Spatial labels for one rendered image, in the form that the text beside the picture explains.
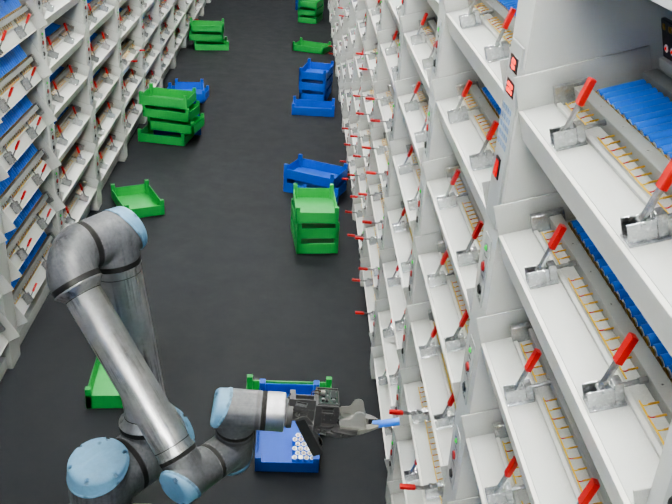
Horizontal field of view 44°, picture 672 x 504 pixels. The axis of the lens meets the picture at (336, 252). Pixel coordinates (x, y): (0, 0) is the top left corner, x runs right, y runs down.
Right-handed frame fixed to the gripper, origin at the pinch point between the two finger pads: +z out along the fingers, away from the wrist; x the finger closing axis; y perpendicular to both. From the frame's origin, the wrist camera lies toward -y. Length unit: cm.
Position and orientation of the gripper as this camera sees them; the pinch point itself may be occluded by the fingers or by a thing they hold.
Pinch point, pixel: (372, 425)
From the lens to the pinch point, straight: 197.3
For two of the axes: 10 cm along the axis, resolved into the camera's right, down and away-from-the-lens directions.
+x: -0.4, -4.6, 8.9
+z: 9.9, 0.9, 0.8
